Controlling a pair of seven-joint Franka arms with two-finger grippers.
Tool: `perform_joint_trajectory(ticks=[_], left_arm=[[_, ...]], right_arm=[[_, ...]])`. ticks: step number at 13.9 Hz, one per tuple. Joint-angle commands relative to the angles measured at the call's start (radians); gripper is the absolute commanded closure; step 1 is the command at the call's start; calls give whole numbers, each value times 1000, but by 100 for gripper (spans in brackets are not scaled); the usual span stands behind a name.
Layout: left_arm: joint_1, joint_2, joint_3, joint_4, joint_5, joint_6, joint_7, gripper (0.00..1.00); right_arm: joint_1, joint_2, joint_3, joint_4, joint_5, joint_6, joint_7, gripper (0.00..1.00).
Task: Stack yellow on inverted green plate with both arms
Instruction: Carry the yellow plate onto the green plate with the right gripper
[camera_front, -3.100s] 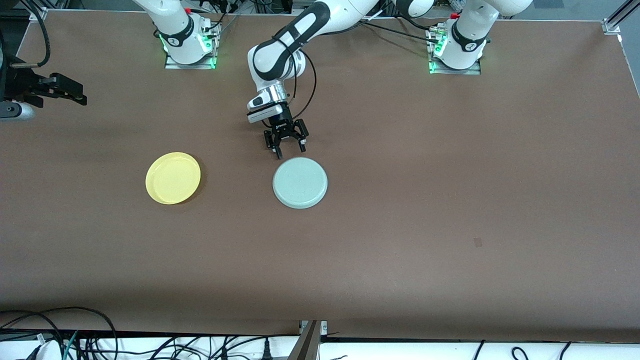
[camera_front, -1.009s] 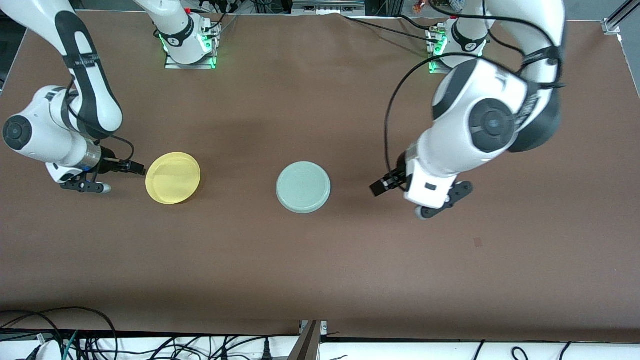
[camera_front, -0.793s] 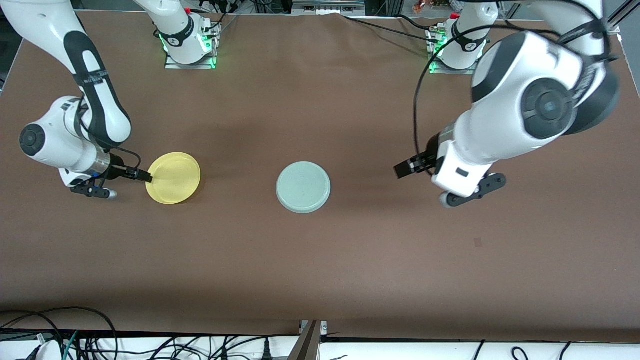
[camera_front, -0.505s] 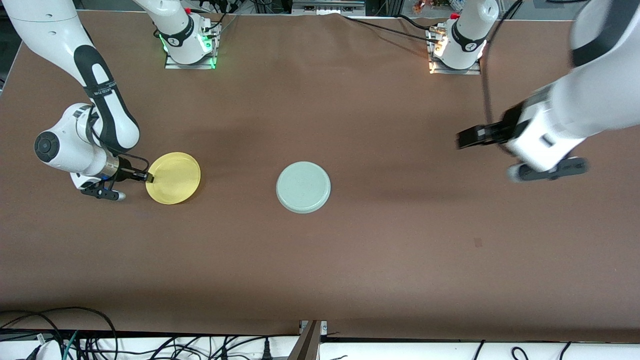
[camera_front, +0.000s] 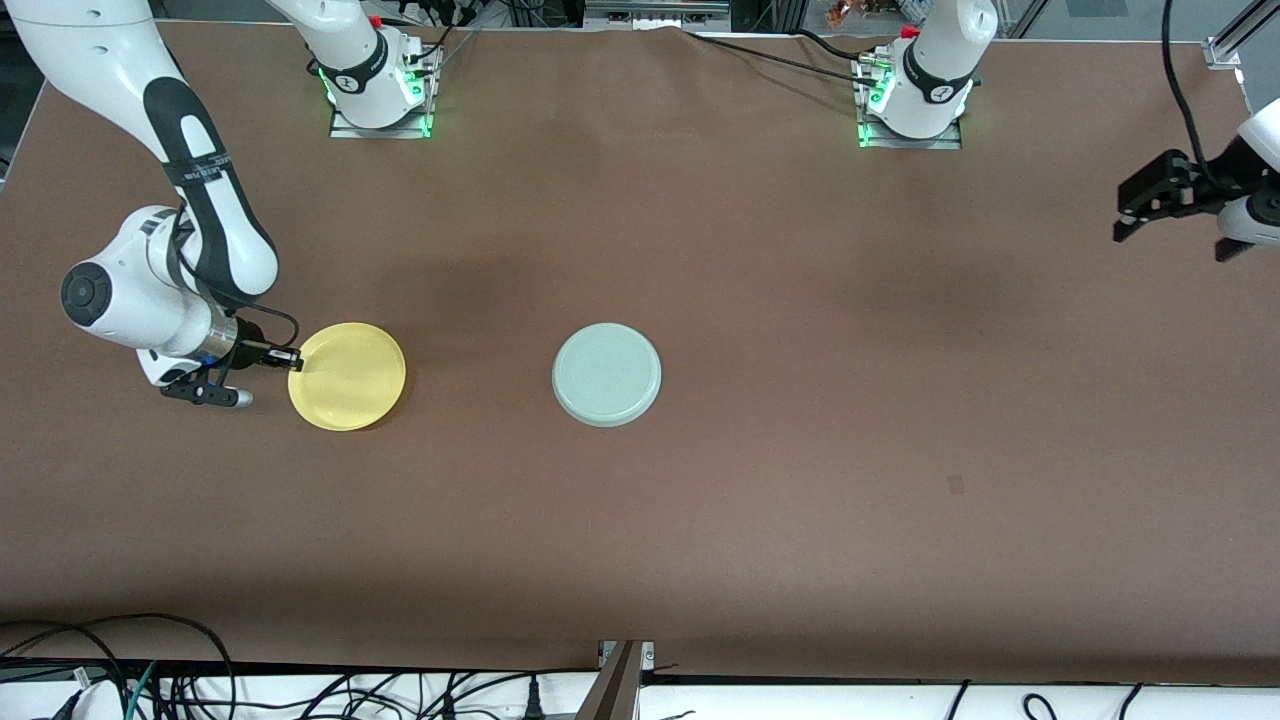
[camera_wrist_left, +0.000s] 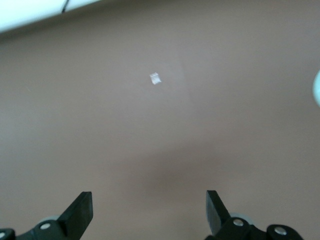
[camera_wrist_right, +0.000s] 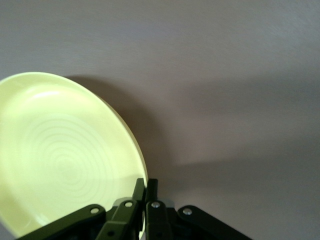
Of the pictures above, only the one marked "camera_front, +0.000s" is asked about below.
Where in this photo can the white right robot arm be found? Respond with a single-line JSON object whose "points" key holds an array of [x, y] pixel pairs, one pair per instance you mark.
{"points": [[130, 290]]}

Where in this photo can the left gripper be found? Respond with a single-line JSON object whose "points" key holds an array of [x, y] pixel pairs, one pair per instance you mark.
{"points": [[1192, 186]]}

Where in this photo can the pale green plate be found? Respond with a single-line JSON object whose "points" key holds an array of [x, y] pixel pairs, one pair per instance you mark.
{"points": [[606, 375]]}

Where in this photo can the small metal bracket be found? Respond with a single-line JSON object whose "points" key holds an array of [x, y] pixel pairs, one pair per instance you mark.
{"points": [[648, 652]]}

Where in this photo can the grey metal rack device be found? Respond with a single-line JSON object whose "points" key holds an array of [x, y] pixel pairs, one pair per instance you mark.
{"points": [[650, 15]]}

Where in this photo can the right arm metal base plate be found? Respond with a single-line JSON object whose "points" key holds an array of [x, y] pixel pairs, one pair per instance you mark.
{"points": [[345, 130]]}

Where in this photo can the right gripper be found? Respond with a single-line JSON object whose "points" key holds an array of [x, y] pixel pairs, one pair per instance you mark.
{"points": [[249, 345]]}

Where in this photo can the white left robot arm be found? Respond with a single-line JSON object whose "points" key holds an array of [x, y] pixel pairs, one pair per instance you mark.
{"points": [[935, 60]]}

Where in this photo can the yellow plate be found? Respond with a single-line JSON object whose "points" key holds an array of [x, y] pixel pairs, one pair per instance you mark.
{"points": [[348, 378]]}

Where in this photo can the metal corner bracket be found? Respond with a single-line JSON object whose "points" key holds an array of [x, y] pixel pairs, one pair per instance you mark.
{"points": [[1224, 52]]}

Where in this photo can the aluminium profile beam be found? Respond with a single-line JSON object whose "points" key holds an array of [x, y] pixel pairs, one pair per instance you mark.
{"points": [[612, 690]]}

